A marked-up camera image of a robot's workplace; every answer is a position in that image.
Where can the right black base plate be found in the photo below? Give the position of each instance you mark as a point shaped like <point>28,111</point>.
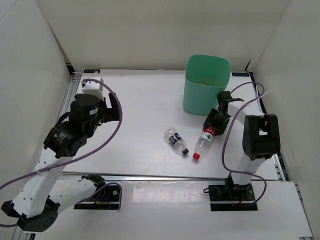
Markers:
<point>225,198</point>

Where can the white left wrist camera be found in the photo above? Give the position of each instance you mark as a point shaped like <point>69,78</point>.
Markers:
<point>91,86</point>

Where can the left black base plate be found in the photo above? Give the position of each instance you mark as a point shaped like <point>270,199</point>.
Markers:
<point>107,198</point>

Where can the black label water bottle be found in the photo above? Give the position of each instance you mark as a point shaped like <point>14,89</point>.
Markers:
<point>177,143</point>

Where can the aluminium frame rail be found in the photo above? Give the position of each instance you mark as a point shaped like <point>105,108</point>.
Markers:
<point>151,102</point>

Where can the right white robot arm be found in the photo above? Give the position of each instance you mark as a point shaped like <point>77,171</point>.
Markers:
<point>260,141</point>

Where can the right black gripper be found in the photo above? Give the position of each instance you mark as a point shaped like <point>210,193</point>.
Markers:
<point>210,117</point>

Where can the green plastic bin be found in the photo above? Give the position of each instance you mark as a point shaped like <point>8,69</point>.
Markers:
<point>212,70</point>

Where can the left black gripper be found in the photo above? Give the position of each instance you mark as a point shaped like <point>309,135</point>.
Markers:
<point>110,114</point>

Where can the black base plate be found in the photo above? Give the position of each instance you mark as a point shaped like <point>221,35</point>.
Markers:
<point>225,198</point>
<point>107,198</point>

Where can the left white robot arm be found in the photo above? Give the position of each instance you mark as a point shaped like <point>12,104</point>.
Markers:
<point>35,208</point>

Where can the red label water bottle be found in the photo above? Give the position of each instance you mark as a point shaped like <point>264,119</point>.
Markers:
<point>203,143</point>

